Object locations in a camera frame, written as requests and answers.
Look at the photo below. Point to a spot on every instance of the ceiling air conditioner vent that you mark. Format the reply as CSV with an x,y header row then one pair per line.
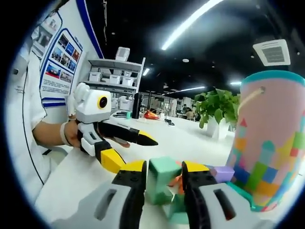
x,y
271,52

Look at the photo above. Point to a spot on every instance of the green plant in white pot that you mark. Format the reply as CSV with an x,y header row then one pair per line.
x,y
214,102

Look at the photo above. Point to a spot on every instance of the red snack bag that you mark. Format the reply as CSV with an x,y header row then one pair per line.
x,y
151,116

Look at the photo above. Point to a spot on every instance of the small black device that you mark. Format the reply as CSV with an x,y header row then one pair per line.
x,y
171,123
167,120

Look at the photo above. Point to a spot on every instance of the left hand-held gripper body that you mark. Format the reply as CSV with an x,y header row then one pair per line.
x,y
88,107

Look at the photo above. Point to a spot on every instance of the pink toy storage bucket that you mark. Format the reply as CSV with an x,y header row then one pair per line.
x,y
267,124

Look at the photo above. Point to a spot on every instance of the small teal cup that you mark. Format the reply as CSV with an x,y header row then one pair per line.
x,y
129,115

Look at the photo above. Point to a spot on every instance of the person's left hand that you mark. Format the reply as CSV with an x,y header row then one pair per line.
x,y
72,133

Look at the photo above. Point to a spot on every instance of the white table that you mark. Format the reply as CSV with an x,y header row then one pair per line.
x,y
190,143

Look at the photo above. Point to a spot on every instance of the tall green toy block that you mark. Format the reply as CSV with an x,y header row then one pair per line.
x,y
162,181

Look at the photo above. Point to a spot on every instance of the pile of colourful toy blocks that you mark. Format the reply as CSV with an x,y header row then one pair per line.
x,y
222,174

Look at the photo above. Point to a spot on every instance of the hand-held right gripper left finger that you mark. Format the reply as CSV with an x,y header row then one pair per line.
x,y
128,181

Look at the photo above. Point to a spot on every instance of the black bottle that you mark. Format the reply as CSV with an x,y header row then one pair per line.
x,y
137,106

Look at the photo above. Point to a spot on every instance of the ceiling light strip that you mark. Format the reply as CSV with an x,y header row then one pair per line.
x,y
190,23
190,89

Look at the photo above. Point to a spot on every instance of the row of white storage bins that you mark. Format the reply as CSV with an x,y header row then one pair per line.
x,y
95,76

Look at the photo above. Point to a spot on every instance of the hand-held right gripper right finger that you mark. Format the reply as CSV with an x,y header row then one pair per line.
x,y
200,181

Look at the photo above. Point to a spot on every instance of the person in white shirt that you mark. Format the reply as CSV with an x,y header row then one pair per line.
x,y
26,107

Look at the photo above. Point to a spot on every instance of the grey shelf rack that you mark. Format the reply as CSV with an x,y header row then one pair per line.
x,y
114,63

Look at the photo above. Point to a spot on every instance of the white chest-worn device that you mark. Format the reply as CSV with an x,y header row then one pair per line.
x,y
20,59

